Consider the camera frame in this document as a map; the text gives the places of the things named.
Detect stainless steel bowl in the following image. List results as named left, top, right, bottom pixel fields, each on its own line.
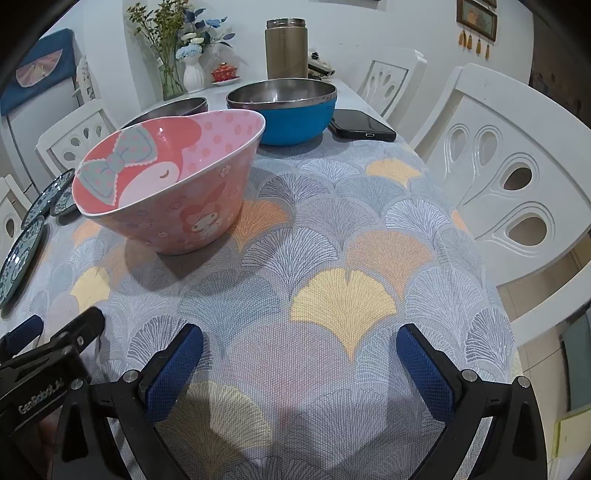
left=121, top=97, right=209, bottom=130

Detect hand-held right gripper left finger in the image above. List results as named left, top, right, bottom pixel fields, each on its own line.
left=48, top=323, right=206, bottom=480

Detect red lidded tea cup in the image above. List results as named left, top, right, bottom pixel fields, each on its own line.
left=211, top=63, right=241, bottom=86

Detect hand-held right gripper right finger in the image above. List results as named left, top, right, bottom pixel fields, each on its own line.
left=396, top=323, right=561, bottom=480

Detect white ribbed vase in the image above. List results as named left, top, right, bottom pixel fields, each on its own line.
left=183, top=59, right=207, bottom=92

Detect pale yellow sheet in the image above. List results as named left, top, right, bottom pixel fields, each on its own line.
left=551, top=415, right=591, bottom=480

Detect blue artificial flowers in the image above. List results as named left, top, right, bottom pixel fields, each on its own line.
left=178, top=8, right=236, bottom=62

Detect dark wooden shelf unit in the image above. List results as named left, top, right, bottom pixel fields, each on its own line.
left=529, top=28, right=591, bottom=116

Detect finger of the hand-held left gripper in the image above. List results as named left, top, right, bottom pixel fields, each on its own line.
left=0, top=315, right=44, bottom=358
left=0, top=307, right=106, bottom=371

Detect glass vase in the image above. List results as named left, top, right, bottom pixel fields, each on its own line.
left=158, top=55, right=188, bottom=100

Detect pink cartoon print bowl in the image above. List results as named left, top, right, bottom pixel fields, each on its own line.
left=71, top=109, right=267, bottom=256

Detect green dried flower bunch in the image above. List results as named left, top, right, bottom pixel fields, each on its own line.
left=127, top=2, right=186, bottom=70

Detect fan print table mat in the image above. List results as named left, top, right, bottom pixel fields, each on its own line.
left=0, top=134, right=525, bottom=480

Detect tan thermos flask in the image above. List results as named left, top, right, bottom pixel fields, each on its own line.
left=264, top=17, right=309, bottom=81

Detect blue floral ceramic plate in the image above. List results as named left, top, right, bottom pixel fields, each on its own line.
left=19, top=178, right=63, bottom=229
left=48, top=168, right=78, bottom=217
left=0, top=216, right=49, bottom=311

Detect black smartphone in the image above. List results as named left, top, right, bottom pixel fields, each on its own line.
left=329, top=109, right=398, bottom=142

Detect blue steel bowl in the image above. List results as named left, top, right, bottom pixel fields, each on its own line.
left=226, top=78, right=338, bottom=147

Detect blue fan print cloth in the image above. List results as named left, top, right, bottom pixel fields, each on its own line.
left=0, top=28, right=77, bottom=116

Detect framed wall picture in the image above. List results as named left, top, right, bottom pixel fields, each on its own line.
left=456, top=0, right=498, bottom=43

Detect white carved dining chair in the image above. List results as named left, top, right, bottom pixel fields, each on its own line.
left=0, top=174, right=35, bottom=259
left=71, top=55, right=100, bottom=109
left=409, top=63, right=591, bottom=342
left=355, top=47, right=426, bottom=123
left=36, top=99, right=122, bottom=178

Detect white cabinet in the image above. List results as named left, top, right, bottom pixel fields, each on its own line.
left=0, top=108, right=47, bottom=195

